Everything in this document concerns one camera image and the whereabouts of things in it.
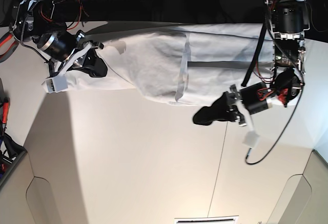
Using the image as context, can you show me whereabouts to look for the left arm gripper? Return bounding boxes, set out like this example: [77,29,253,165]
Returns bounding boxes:
[192,82,272,127]

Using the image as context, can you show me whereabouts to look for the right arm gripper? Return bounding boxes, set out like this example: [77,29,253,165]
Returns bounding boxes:
[36,30,108,78]

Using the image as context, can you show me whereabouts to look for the white t-shirt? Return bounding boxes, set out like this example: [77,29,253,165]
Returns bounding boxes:
[66,24,262,106]

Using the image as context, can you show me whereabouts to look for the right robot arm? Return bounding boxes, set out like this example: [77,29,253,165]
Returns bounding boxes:
[9,0,108,78]

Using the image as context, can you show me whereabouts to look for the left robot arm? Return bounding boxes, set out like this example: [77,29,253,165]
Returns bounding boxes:
[193,0,310,126]

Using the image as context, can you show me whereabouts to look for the orange grey pliers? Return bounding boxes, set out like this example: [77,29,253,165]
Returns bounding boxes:
[0,32,19,63]

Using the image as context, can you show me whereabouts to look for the white vent grille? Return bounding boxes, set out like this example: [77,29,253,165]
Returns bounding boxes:
[174,216,239,224]

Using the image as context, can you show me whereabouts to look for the grey bin with tools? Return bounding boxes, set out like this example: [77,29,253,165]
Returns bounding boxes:
[1,133,27,189]

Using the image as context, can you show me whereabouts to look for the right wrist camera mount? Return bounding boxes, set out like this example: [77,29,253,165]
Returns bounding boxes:
[43,41,103,93]

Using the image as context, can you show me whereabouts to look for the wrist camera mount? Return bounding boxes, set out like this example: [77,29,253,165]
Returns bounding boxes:
[43,41,103,93]
[236,100,259,149]

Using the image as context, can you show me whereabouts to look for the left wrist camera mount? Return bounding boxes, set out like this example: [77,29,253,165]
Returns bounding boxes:
[236,100,259,149]

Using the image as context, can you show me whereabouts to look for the orange handled tool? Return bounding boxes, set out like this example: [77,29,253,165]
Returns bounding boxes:
[1,97,10,136]

